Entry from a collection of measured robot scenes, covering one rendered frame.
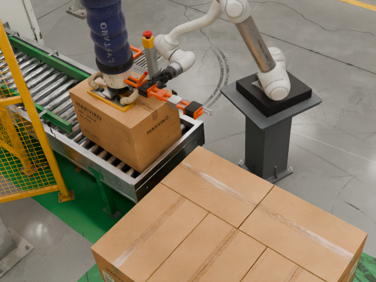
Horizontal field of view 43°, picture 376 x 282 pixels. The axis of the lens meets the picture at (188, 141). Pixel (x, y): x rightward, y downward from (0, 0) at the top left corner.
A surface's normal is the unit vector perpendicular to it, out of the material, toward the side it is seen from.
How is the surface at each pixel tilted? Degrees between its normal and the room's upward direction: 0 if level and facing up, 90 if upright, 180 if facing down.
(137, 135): 90
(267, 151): 90
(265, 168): 90
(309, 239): 0
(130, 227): 0
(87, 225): 0
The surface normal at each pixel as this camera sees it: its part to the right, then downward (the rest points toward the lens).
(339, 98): -0.07, -0.71
